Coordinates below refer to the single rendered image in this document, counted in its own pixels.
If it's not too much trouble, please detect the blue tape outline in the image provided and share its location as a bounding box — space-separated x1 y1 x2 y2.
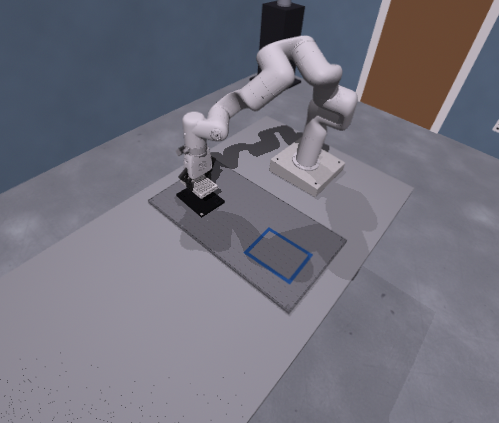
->
244 227 313 284

